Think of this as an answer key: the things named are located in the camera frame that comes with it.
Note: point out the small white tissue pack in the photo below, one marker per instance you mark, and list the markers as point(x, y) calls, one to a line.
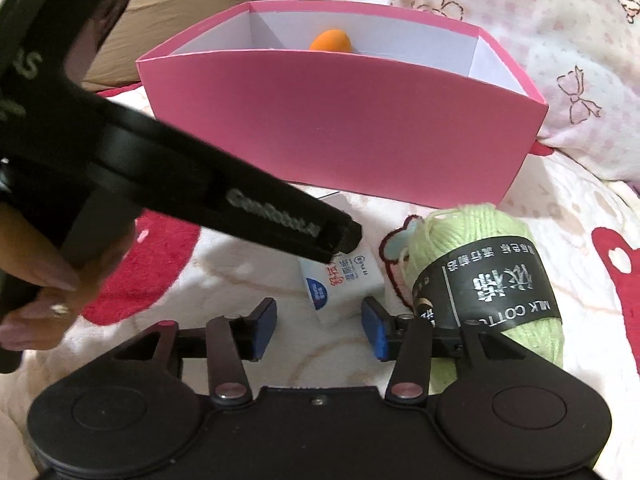
point(336, 289)

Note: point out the pink cardboard box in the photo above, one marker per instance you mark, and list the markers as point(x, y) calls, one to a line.
point(426, 110)

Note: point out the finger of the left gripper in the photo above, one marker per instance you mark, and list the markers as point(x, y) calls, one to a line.
point(343, 235)

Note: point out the person left hand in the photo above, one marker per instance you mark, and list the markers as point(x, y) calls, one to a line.
point(26, 254)

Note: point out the green yarn ball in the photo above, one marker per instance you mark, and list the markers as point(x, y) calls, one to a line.
point(477, 263)

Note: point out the brown pillow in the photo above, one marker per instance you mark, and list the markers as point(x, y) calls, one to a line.
point(200, 15)

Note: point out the orange ball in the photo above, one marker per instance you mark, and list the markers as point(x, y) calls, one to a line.
point(332, 40)

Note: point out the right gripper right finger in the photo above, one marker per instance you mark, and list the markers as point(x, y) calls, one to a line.
point(406, 340)

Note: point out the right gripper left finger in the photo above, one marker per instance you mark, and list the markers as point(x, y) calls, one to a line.
point(230, 342)

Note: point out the pink floral pillow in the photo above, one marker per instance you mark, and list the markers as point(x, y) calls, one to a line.
point(583, 56)

